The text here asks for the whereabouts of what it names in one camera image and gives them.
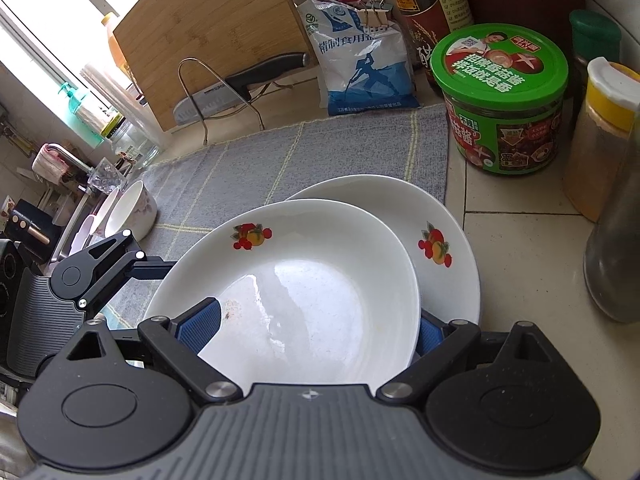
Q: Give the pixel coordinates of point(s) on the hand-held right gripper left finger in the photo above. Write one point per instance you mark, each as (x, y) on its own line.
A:
(200, 325)

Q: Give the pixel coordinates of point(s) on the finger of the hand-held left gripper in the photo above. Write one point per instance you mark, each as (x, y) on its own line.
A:
(145, 267)

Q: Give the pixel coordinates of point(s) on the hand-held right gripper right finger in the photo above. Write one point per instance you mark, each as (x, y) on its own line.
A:
(430, 335)

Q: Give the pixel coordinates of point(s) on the white bowl with pink flowers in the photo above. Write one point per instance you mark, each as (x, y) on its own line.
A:
(132, 210)

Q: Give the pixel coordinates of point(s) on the white plate with fruit print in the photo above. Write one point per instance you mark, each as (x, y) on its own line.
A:
(400, 200)

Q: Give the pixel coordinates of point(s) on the clear glass mug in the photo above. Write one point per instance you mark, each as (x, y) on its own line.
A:
(107, 175)

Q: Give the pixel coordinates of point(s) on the black box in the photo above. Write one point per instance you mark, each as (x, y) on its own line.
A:
(30, 220)

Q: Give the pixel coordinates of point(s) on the glass jar with label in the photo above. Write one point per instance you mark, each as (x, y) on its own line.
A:
(135, 142)

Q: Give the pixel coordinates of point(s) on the metal faucet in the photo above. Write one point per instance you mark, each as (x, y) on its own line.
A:
(55, 160)

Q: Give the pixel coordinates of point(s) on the grey checked table mat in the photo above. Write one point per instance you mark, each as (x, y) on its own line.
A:
(275, 160)

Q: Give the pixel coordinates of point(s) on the tall stack of plastic cups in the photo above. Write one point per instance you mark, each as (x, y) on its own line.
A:
(125, 100)

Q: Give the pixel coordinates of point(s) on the green dish soap bottle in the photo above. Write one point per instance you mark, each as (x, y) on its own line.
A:
(82, 107)

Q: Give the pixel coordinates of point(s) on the clear glass bottle red cap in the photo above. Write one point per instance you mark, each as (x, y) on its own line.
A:
(617, 260)

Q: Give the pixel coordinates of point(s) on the orange cooking wine jug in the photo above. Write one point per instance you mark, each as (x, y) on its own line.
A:
(115, 45)

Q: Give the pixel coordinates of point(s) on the green-lidded sauce jar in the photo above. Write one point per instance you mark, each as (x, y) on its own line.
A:
(500, 100)

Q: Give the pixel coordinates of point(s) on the bamboo cutting board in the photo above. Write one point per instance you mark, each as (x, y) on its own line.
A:
(210, 25)

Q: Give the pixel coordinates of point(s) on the yellow-lidded spice jar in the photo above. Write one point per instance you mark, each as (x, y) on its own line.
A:
(600, 150)

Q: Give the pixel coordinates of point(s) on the white and blue salt bag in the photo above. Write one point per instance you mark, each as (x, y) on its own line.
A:
(360, 60)

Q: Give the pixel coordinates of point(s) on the dark vinegar bottle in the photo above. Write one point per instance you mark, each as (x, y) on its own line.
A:
(425, 10)

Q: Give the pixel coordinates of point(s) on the metal binder clips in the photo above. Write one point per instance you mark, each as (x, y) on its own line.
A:
(375, 7)

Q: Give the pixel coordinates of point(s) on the green-capped bottle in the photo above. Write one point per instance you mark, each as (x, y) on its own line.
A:
(595, 35)

